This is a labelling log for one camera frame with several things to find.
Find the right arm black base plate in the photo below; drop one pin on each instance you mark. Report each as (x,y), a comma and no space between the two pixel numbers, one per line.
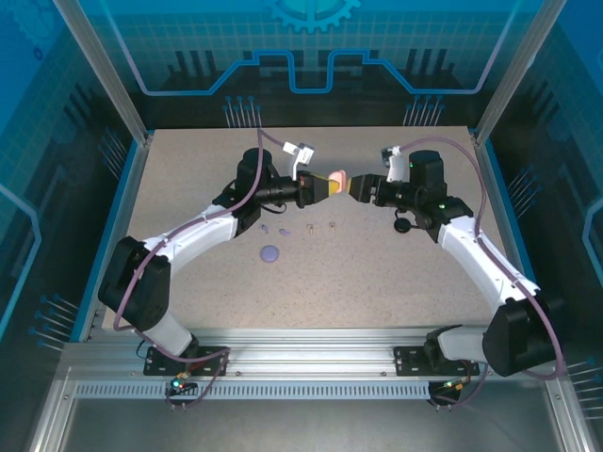
(407,362)

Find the aluminium table side rail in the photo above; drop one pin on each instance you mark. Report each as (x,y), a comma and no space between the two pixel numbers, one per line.
(499,221)
(125,221)

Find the small connector with LED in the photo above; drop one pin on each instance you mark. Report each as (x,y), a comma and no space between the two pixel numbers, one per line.
(452,386)
(178,385)

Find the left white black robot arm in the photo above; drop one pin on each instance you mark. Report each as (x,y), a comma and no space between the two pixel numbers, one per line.
(198,235)

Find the wide aluminium mounting rail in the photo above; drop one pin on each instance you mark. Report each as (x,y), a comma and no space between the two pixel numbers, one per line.
(306,348)

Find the purple earbud charging case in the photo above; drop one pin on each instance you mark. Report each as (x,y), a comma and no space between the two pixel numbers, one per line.
(270,253)

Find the aluminium frame post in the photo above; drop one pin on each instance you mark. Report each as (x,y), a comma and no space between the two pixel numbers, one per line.
(103,70)
(513,70)

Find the grey sheet metal panel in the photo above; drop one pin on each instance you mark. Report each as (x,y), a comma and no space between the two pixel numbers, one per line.
(301,428)

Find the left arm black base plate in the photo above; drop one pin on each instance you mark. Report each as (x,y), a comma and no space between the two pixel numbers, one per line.
(209,351)

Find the black earbud charging case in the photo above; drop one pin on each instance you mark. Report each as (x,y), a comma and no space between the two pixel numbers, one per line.
(402,226)

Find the pink earbud charging case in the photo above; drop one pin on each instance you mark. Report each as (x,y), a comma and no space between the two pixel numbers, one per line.
(337,176)

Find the blue table edge trim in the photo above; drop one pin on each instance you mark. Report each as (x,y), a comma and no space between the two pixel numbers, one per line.
(510,221)
(114,221)

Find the aluminium lower frame rail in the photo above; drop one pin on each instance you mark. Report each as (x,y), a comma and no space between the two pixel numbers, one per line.
(49,414)
(570,419)

